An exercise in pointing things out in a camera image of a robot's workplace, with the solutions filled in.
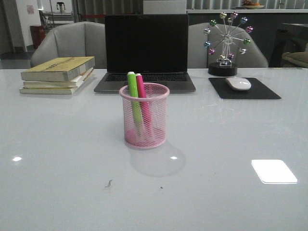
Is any olive cushion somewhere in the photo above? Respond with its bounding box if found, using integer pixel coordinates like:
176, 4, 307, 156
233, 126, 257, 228
282, 51, 308, 68

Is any yellow book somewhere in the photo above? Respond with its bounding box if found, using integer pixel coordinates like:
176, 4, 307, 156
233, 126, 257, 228
19, 81, 86, 94
21, 56, 95, 81

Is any fruit bowl on counter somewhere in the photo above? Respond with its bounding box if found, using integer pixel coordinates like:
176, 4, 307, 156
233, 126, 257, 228
242, 0, 264, 9

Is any left grey armchair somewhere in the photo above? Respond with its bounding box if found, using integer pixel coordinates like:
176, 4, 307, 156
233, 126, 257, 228
30, 22, 107, 69

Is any pink highlighter pen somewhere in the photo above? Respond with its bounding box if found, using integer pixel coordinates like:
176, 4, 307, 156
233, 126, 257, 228
136, 73, 152, 130

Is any right grey armchair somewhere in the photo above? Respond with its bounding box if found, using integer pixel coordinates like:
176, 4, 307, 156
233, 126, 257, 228
188, 23, 268, 68

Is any white computer mouse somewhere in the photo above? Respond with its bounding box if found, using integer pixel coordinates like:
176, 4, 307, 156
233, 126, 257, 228
226, 77, 252, 91

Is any pink mesh pen holder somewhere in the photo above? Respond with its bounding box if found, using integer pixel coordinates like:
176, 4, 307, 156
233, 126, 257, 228
119, 83, 169, 149

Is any top yellow book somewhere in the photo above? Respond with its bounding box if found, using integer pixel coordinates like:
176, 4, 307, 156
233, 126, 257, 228
21, 56, 95, 81

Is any black mouse pad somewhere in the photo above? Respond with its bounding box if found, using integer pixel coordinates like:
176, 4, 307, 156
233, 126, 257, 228
208, 77, 282, 100

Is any grey armchair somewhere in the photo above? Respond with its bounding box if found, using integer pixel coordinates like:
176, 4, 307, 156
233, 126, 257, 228
30, 22, 107, 69
188, 23, 268, 68

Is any middle cream book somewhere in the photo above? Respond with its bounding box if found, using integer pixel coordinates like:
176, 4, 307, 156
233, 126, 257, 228
24, 67, 94, 88

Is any grey open laptop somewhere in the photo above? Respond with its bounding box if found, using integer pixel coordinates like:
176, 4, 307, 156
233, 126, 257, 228
94, 14, 196, 93

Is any green highlighter pen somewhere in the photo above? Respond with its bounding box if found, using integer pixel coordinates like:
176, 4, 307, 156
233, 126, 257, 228
127, 71, 142, 136

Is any bottom yellow book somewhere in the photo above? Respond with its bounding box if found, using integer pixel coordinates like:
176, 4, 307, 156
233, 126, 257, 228
19, 81, 86, 94

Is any ferris wheel desk ornament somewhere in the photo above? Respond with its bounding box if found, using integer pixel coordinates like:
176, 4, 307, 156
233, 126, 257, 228
204, 11, 251, 77

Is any red trash bin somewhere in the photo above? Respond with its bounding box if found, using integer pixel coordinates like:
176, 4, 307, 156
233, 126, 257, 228
30, 25, 46, 49

